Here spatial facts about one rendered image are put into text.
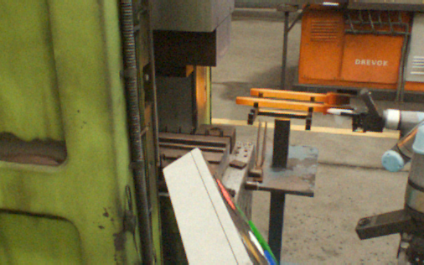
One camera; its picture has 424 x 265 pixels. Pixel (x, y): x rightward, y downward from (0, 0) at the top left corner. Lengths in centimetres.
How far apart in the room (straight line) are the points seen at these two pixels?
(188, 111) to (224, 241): 98
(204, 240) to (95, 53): 40
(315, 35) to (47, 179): 393
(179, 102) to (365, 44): 336
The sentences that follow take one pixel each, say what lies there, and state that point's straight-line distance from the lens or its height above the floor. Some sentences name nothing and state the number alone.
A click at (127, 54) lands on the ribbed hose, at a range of 94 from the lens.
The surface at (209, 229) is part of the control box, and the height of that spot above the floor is 118.
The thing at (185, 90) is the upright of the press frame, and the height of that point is 108.
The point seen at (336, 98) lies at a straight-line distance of 196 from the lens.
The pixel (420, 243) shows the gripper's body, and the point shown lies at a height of 107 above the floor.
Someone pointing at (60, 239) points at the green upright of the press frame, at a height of 90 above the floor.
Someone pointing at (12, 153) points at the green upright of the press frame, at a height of 113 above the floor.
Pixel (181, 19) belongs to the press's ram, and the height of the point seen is 139.
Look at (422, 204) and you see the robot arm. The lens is 87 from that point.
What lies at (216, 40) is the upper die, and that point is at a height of 133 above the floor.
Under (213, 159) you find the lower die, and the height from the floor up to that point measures 99.
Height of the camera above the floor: 159
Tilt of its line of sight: 24 degrees down
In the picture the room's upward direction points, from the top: straight up
